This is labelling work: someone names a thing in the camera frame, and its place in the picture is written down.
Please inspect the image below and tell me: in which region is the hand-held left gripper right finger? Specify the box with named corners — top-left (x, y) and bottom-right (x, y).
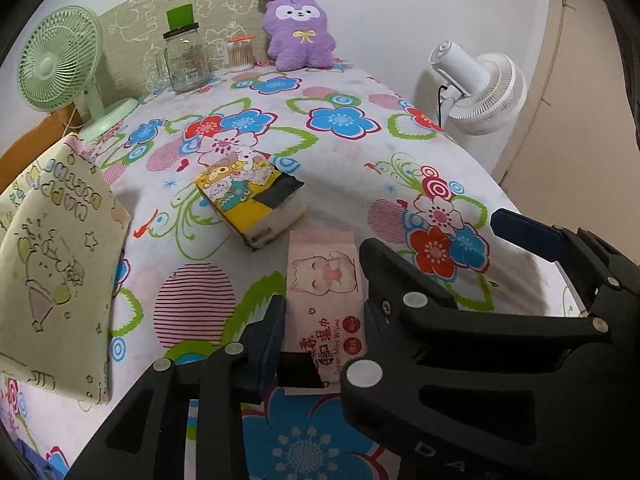
top-left (365, 299), bottom-right (397, 348)

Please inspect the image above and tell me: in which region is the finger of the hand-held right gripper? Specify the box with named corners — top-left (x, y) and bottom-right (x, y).
top-left (490, 209), bottom-right (640, 348)
top-left (340, 237), bottom-right (640, 480)

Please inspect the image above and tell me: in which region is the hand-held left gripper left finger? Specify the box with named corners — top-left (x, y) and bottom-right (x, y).
top-left (67, 296), bottom-right (287, 480)

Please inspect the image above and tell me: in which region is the pink white wet wipes pack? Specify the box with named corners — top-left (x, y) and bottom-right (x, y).
top-left (276, 229), bottom-right (371, 396)

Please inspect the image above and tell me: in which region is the yellow cartoon tissue pack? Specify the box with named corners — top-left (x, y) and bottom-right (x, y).
top-left (194, 147), bottom-right (306, 252)

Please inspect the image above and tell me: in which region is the yellow cartoon printed box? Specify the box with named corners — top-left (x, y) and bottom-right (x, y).
top-left (0, 132), bottom-right (132, 406)

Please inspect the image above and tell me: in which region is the white clip fan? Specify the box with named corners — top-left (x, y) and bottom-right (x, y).
top-left (429, 41), bottom-right (528, 136)

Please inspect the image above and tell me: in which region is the beige door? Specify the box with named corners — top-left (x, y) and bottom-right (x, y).
top-left (492, 0), bottom-right (640, 221)

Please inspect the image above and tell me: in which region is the floral tablecloth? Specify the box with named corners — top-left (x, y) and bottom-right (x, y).
top-left (0, 57), bottom-right (591, 480)

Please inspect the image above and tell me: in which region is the purple plush bunny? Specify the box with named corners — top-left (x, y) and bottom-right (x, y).
top-left (257, 0), bottom-right (337, 72)

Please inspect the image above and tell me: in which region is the glass jar mug black lid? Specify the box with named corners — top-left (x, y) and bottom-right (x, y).
top-left (155, 23), bottom-right (208, 95)

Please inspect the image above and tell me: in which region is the cotton swab container orange lid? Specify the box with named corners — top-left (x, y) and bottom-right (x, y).
top-left (226, 35), bottom-right (256, 72)

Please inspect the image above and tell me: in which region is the wooden bed headboard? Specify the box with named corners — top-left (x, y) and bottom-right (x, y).
top-left (0, 112), bottom-right (71, 181)

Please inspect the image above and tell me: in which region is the green cylinder cap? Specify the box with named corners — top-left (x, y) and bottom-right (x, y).
top-left (166, 4), bottom-right (197, 31)

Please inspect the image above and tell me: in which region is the printed cardboard backboard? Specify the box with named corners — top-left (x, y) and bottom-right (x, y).
top-left (97, 0), bottom-right (271, 106)

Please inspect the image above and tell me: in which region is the green desk fan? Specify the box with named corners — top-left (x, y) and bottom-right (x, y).
top-left (17, 6), bottom-right (140, 143)

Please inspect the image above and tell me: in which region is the black fan cable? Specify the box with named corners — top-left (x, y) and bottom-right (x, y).
top-left (436, 84), bottom-right (452, 127)

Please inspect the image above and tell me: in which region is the white fan cable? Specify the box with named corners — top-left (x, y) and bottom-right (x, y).
top-left (62, 102), bottom-right (86, 138)

